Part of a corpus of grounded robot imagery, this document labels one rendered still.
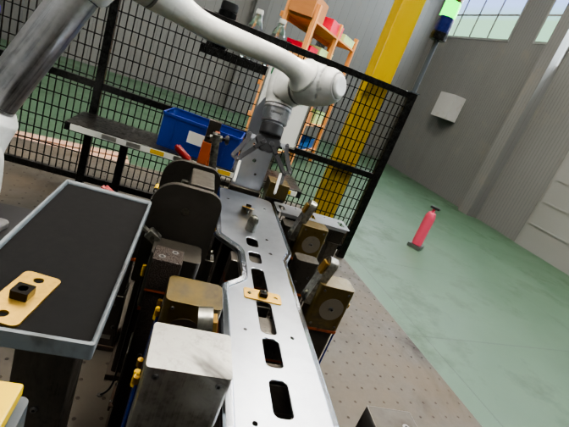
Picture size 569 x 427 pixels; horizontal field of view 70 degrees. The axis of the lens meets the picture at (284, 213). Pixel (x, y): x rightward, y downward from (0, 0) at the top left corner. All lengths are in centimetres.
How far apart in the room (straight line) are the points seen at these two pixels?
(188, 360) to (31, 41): 95
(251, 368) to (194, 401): 20
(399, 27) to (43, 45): 133
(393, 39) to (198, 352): 163
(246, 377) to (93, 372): 47
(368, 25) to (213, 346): 1183
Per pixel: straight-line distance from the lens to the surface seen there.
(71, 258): 55
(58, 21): 125
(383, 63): 192
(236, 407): 64
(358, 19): 1205
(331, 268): 94
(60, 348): 43
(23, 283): 48
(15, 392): 40
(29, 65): 127
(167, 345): 53
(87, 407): 100
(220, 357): 53
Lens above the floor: 145
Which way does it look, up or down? 18 degrees down
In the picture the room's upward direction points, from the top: 21 degrees clockwise
